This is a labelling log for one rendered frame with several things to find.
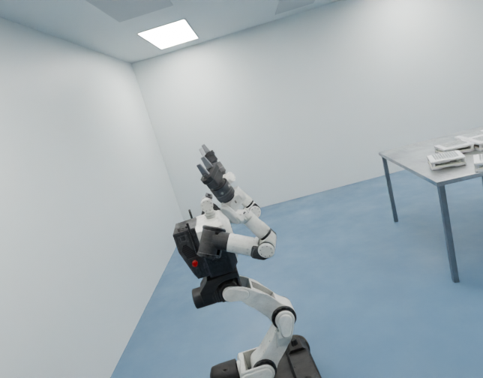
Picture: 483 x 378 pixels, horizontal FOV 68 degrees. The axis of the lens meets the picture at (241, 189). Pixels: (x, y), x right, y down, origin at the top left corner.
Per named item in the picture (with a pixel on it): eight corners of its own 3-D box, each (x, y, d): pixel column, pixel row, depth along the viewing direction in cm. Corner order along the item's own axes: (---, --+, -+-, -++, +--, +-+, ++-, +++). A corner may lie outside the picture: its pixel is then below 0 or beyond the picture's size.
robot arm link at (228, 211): (223, 206, 156) (244, 226, 159) (234, 192, 161) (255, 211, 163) (217, 209, 162) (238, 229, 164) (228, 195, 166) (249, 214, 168)
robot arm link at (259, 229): (252, 218, 158) (283, 247, 162) (255, 208, 168) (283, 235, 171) (236, 232, 163) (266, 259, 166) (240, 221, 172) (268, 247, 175)
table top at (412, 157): (379, 155, 407) (378, 152, 407) (480, 129, 391) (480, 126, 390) (437, 187, 263) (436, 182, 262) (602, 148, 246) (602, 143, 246)
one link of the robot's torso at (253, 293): (289, 335, 202) (217, 303, 194) (283, 319, 219) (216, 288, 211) (303, 313, 200) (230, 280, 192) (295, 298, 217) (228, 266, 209)
